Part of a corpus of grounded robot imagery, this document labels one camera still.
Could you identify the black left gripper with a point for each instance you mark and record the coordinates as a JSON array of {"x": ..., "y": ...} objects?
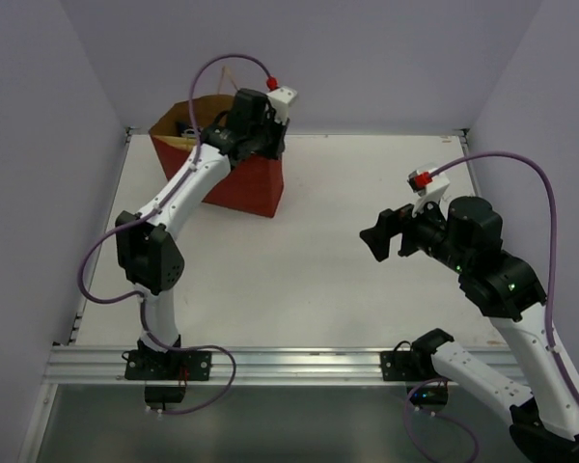
[{"x": 268, "y": 140}]

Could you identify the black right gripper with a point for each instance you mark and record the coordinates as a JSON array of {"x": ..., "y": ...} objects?
[{"x": 389, "y": 223}]

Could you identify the red paper bag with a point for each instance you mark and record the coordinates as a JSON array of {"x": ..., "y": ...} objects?
[{"x": 254, "y": 185}]

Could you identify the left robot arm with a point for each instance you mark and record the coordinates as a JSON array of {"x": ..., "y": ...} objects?
[{"x": 147, "y": 248}]

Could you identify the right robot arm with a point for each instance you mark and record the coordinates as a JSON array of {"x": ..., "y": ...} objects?
[{"x": 542, "y": 416}]

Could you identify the dark blue snack bag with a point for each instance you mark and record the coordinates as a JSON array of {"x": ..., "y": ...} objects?
[{"x": 186, "y": 130}]

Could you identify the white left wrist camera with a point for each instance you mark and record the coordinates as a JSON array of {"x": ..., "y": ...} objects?
[{"x": 281, "y": 99}]

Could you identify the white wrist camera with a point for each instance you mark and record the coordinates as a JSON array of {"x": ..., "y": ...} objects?
[
  {"x": 429, "y": 187},
  {"x": 281, "y": 99}
]

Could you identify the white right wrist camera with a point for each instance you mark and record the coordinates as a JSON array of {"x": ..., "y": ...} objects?
[{"x": 429, "y": 187}]

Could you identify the aluminium right table rail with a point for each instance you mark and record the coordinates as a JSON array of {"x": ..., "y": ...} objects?
[{"x": 477, "y": 178}]

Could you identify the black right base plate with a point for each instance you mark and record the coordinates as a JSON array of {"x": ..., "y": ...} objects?
[{"x": 397, "y": 366}]

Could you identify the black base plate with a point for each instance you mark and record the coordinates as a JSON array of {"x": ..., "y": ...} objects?
[
  {"x": 167, "y": 366},
  {"x": 397, "y": 366}
]

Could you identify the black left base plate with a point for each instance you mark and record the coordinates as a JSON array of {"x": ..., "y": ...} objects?
[{"x": 167, "y": 366}]

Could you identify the aluminium front rail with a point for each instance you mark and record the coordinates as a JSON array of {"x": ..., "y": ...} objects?
[{"x": 294, "y": 366}]

